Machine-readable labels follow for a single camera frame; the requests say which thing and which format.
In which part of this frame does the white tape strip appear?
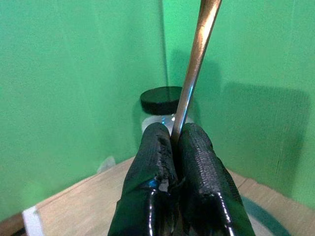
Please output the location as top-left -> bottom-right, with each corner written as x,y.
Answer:
21,206 -> 45,236

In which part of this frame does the white plate with teal rim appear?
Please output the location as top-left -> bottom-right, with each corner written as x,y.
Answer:
240,195 -> 293,236

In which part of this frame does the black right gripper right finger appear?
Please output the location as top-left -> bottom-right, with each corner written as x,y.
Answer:
177,122 -> 256,236

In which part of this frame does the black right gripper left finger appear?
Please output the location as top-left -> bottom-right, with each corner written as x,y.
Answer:
107,122 -> 178,236

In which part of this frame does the clear jar with black lid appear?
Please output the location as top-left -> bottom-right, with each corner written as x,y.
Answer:
139,86 -> 195,135

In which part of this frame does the long metal cutlery handle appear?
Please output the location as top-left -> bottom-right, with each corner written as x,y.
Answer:
170,0 -> 223,146

